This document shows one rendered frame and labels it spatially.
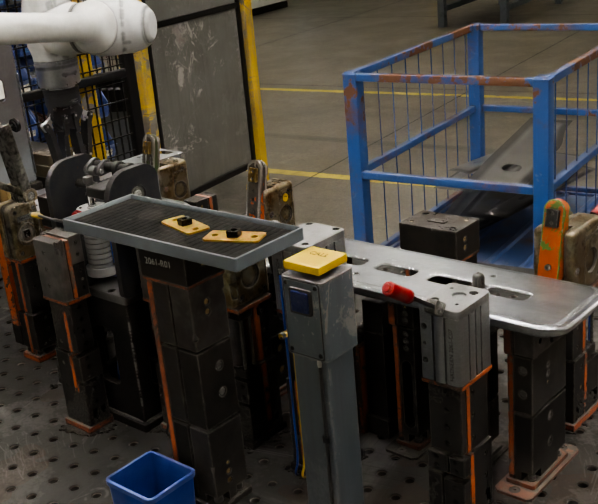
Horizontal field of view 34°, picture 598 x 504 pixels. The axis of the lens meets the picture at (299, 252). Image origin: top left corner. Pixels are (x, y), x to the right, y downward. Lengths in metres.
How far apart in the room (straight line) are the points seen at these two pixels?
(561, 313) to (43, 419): 1.01
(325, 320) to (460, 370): 0.22
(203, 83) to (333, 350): 4.02
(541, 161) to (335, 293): 2.25
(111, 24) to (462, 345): 0.99
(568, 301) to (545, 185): 1.98
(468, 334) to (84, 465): 0.75
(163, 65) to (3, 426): 3.20
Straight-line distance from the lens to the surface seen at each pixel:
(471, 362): 1.37
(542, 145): 3.42
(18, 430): 1.93
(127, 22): 1.97
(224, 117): 5.36
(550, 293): 1.52
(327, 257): 1.25
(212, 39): 5.25
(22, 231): 2.09
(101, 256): 1.79
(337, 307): 1.25
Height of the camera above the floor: 1.60
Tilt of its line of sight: 20 degrees down
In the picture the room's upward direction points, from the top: 5 degrees counter-clockwise
